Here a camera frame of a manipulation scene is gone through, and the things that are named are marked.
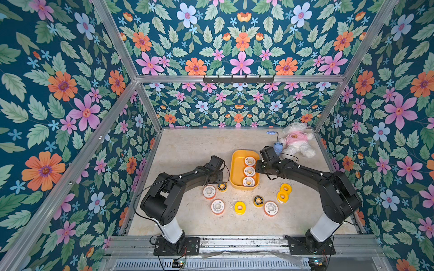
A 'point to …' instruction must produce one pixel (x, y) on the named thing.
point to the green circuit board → (177, 263)
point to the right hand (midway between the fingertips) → (257, 166)
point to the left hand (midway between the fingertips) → (219, 176)
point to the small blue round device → (270, 132)
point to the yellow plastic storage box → (242, 174)
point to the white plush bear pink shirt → (296, 138)
